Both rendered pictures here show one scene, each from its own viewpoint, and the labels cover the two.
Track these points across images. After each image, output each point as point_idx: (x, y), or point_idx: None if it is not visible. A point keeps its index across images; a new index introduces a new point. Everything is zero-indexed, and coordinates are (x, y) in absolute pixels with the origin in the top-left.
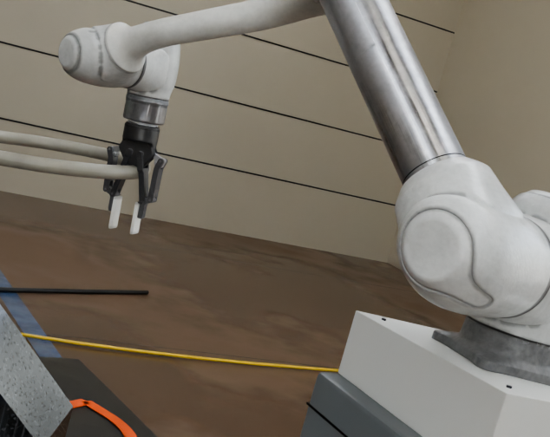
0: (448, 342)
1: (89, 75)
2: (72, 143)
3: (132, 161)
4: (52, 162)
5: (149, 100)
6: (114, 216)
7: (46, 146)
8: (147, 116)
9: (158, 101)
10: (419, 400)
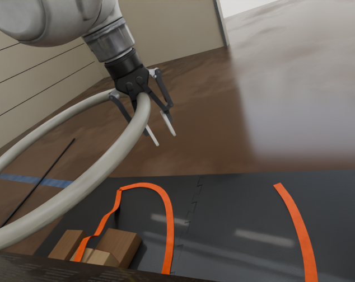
0: None
1: (71, 20)
2: (51, 120)
3: (136, 90)
4: (115, 153)
5: (116, 24)
6: (154, 136)
7: (38, 137)
8: (125, 42)
9: (121, 20)
10: None
